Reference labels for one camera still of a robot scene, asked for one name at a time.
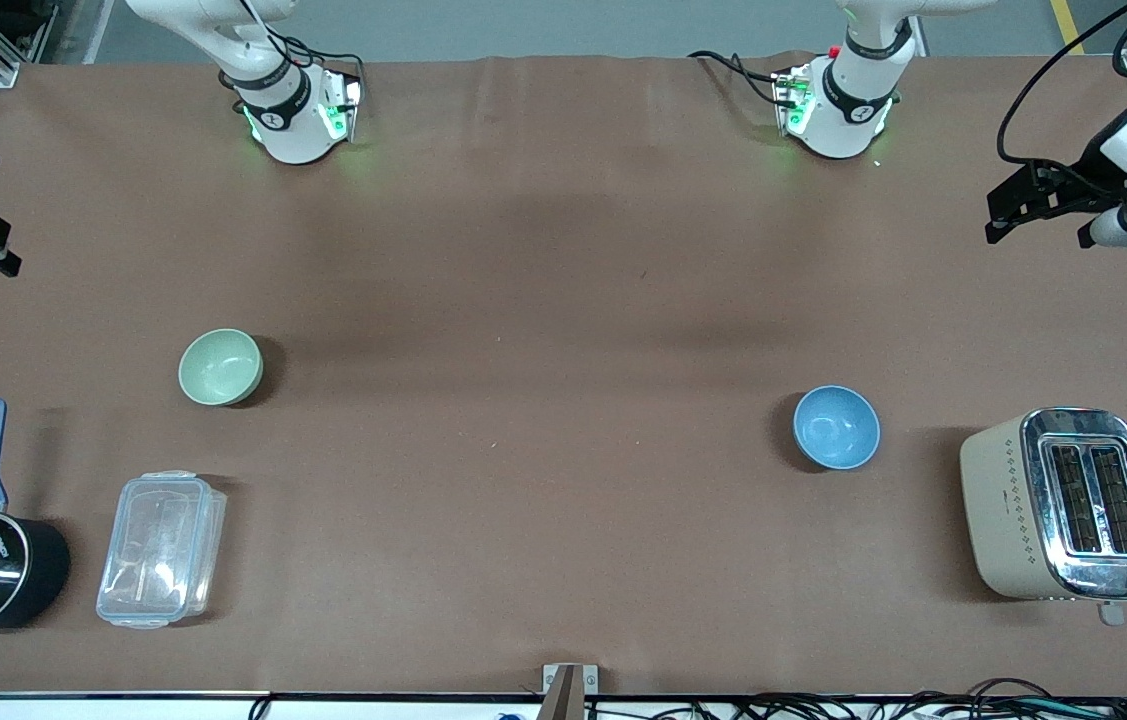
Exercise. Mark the brown table cover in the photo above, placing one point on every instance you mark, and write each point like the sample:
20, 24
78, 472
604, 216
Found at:
563, 250

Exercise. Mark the blue bowl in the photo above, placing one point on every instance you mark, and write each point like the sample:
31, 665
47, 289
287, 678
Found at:
835, 428

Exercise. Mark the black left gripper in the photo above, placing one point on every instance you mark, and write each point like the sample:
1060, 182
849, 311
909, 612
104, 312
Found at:
1089, 172

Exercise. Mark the green bowl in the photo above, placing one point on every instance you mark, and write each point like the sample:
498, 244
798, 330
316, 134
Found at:
220, 367

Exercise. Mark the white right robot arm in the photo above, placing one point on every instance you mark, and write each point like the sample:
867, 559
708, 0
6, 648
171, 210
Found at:
288, 125

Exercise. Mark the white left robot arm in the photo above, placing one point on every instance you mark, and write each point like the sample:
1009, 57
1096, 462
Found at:
848, 95

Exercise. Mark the beige chrome toaster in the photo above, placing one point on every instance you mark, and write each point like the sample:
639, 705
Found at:
1063, 505

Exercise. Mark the clear plastic food container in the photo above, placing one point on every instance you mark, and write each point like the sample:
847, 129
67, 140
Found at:
161, 550

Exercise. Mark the metal mount bracket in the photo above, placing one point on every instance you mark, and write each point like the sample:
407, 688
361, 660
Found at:
568, 690

